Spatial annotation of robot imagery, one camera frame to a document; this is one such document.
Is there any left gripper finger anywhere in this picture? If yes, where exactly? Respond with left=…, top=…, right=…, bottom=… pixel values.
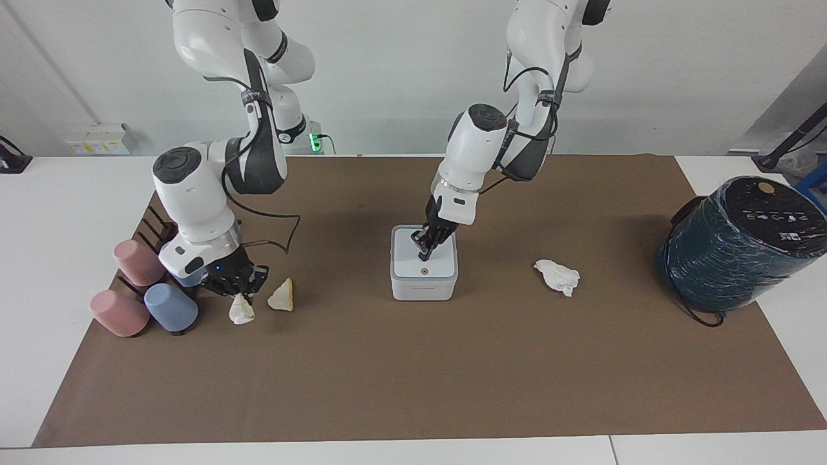
left=429, top=223, right=456, bottom=254
left=412, top=226, right=435, bottom=262

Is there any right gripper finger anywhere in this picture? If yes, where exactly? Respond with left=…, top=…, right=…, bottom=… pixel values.
left=235, top=265, right=270, bottom=304
left=200, top=276, right=237, bottom=298

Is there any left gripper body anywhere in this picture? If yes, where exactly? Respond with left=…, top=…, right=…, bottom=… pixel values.
left=423, top=192, right=455, bottom=234

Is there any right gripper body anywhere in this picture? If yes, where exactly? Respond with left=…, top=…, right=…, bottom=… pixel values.
left=199, top=244, right=256, bottom=285

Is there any white tissue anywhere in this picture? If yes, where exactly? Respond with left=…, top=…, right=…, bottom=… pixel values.
left=228, top=293, right=257, bottom=326
left=534, top=259, right=581, bottom=298

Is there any small white square bin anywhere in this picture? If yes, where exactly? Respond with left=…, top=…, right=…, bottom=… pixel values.
left=390, top=224, right=459, bottom=302

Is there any crumpled yellowish tissue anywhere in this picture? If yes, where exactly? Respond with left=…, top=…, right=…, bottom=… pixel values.
left=267, top=278, right=295, bottom=313

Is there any blue cup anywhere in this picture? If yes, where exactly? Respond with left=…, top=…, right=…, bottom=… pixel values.
left=143, top=283, right=200, bottom=333

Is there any dark brown cup rack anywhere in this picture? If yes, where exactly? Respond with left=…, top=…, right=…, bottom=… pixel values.
left=118, top=205, right=198, bottom=337

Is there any pink cup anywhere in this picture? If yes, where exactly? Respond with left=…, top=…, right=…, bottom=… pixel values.
left=89, top=289, right=151, bottom=338
left=113, top=240, right=167, bottom=287

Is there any black stand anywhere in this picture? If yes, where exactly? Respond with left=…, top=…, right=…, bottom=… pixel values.
left=0, top=135, right=34, bottom=174
left=753, top=103, right=827, bottom=172

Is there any dark wrapped round device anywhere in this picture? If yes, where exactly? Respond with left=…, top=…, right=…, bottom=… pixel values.
left=655, top=176, right=827, bottom=315

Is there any white wall socket box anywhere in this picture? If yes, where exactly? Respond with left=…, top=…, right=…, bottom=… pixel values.
left=64, top=123, right=134, bottom=156

